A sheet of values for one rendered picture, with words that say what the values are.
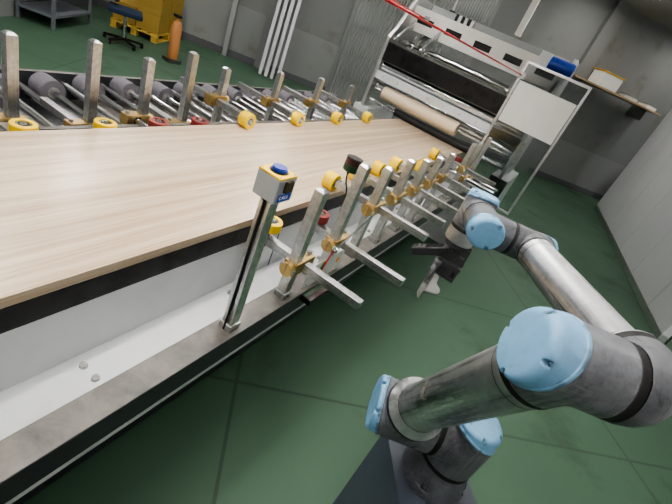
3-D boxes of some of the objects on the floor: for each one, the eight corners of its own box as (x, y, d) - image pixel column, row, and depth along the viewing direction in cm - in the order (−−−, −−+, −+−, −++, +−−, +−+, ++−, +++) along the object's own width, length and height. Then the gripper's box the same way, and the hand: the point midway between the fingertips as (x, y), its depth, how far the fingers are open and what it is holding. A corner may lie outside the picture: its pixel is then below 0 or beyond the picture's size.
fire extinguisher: (182, 63, 623) (190, 18, 592) (177, 66, 600) (185, 19, 569) (164, 57, 617) (171, 10, 586) (159, 59, 595) (165, 11, 564)
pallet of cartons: (180, 38, 759) (186, -1, 727) (161, 46, 664) (168, 0, 632) (134, 21, 740) (138, -21, 708) (108, 25, 645) (112, -22, 613)
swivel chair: (148, 49, 619) (157, -23, 573) (135, 53, 574) (144, -24, 528) (108, 34, 607) (115, -41, 560) (92, 37, 562) (97, -43, 515)
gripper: (467, 261, 116) (433, 312, 126) (476, 240, 133) (446, 286, 143) (440, 245, 118) (409, 297, 128) (452, 226, 135) (424, 273, 145)
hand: (421, 287), depth 136 cm, fingers open, 14 cm apart
